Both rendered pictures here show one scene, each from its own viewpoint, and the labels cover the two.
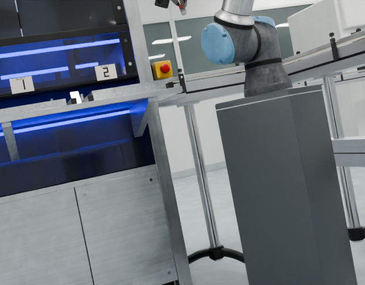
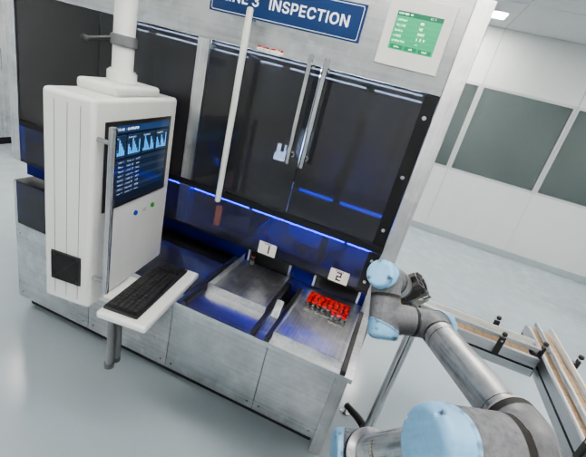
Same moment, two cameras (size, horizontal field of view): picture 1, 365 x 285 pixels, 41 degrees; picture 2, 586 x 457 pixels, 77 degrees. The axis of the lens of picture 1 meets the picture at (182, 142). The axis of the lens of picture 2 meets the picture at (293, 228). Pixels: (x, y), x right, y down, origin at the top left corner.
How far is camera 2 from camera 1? 127 cm
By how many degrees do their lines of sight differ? 37
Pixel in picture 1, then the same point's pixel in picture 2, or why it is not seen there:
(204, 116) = (541, 213)
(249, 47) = not seen: outside the picture
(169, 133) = (496, 209)
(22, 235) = (224, 341)
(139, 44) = not seen: hidden behind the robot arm
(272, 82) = not seen: outside the picture
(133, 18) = (392, 247)
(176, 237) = (327, 416)
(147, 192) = (322, 376)
